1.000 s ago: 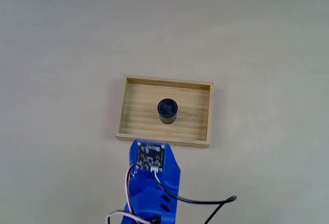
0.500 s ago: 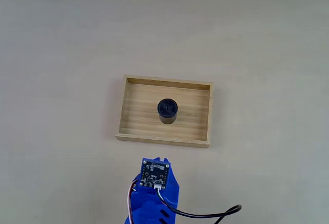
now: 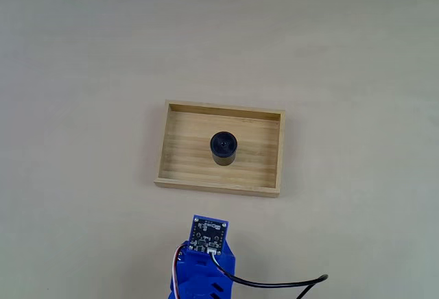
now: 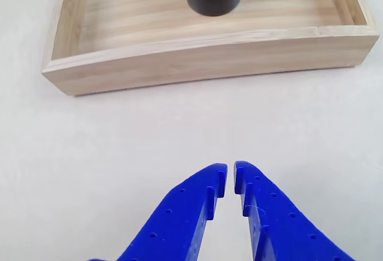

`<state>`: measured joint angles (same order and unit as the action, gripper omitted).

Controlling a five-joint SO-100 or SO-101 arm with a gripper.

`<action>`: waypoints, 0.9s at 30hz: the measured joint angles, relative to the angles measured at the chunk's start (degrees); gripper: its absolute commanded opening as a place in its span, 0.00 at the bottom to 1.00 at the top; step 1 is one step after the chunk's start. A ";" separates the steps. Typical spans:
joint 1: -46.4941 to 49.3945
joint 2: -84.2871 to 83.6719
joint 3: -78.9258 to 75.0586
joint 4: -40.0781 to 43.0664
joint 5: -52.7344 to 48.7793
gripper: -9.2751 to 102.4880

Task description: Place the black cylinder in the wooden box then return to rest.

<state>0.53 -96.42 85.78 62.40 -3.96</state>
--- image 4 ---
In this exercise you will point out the shallow wooden box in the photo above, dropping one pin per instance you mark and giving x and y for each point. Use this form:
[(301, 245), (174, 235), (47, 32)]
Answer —
[(179, 63)]

